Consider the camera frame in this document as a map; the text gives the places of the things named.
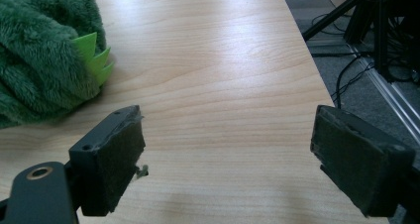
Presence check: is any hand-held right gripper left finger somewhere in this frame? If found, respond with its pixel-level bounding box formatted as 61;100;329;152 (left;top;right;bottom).
68;104;150;217

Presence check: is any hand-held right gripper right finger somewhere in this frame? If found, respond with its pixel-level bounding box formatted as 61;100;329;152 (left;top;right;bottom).
309;104;416;218

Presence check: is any green plush dinosaur toy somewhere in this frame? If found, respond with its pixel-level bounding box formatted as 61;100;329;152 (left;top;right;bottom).
0;0;115;130

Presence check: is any black metal stand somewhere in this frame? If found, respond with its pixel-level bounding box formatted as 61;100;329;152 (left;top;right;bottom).
301;0;420;83

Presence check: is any aluminium floor rail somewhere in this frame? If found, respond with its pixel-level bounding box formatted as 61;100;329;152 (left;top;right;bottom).
350;45;420;146

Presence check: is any black cable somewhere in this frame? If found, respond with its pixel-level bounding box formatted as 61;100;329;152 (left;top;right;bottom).
331;54;375;109

